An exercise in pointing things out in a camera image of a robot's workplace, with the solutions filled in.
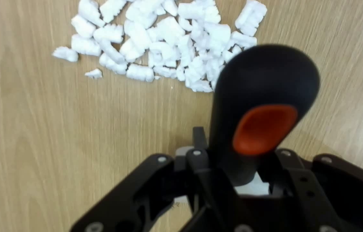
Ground white black hand broom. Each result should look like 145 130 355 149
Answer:
193 46 320 197

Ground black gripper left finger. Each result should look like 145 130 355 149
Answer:
69 127 233 232

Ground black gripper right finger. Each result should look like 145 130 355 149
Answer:
250 148 363 232

